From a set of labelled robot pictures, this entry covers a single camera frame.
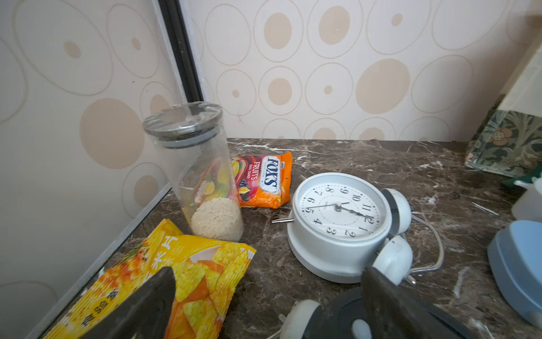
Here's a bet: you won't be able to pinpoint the yellow chips snack bag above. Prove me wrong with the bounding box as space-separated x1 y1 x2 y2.
46 219 256 338

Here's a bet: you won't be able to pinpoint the orange Fox's candy bag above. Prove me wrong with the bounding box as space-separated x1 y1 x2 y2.
231 152 293 209

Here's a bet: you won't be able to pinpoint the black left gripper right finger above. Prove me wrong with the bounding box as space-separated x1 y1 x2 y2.
361 268 460 338

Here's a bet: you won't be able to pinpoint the black-backed white twin-bell clock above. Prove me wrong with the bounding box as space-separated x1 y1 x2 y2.
270 287 478 338

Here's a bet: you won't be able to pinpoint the white twin-bell alarm clock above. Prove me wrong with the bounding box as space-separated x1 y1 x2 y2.
271 171 445 287

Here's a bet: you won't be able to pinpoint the small white round clock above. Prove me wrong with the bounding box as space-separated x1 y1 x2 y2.
512 177 542 223

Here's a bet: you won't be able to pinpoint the black vertical frame post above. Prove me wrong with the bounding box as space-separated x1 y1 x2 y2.
158 0 204 103

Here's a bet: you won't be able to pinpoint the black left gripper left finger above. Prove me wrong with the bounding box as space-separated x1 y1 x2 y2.
82 267 176 339

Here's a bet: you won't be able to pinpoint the canvas tote bag green handles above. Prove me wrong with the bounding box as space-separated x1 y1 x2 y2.
464 42 541 177

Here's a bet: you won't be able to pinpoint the light blue square clock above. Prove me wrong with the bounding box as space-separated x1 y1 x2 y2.
488 220 541 329

